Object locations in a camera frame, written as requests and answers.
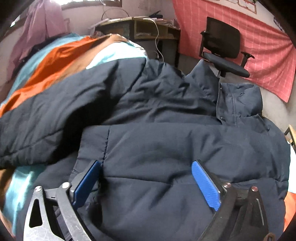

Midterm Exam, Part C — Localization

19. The orange brown teal bed sheet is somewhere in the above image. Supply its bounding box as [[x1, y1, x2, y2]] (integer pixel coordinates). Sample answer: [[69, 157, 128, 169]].
[[1, 34, 148, 235]]

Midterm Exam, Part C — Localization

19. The pink hanging garment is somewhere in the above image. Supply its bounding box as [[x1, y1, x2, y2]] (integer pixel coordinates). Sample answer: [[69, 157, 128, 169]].
[[7, 1, 67, 79]]

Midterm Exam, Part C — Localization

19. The black office chair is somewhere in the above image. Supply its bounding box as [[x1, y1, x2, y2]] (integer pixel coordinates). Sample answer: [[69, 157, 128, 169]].
[[199, 16, 255, 78]]

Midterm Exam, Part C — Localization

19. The dark navy puffer jacket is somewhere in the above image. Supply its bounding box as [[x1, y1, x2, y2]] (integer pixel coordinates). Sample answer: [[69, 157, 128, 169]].
[[1, 58, 290, 240]]

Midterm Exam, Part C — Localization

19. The pink checked wall cloth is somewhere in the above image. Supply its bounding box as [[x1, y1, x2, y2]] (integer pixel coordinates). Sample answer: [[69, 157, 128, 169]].
[[173, 1, 295, 102]]

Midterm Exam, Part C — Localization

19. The small wooden side table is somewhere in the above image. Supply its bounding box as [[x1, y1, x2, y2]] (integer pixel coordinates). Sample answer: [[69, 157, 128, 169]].
[[284, 125, 296, 151]]

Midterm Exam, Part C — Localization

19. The white charging cable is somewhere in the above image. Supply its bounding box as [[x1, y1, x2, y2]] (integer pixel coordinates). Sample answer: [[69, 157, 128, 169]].
[[142, 17, 165, 63]]

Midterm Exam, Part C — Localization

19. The wooden desk with shelf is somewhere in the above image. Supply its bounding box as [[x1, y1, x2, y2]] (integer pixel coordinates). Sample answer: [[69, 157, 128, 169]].
[[90, 16, 181, 67]]

